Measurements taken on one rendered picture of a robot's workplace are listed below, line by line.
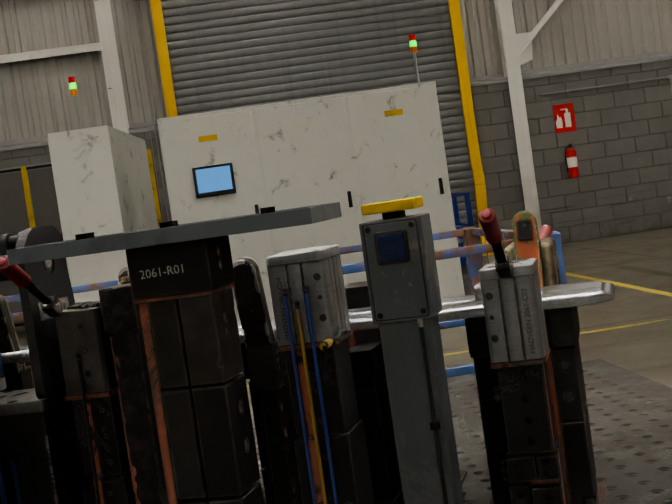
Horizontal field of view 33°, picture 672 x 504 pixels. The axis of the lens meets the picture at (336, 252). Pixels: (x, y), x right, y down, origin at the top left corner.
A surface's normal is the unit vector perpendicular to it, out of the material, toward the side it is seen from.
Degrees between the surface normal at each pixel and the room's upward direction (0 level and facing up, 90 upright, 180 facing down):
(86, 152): 90
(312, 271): 90
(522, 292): 90
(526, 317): 90
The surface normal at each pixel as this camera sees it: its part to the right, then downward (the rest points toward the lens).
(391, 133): 0.11, 0.04
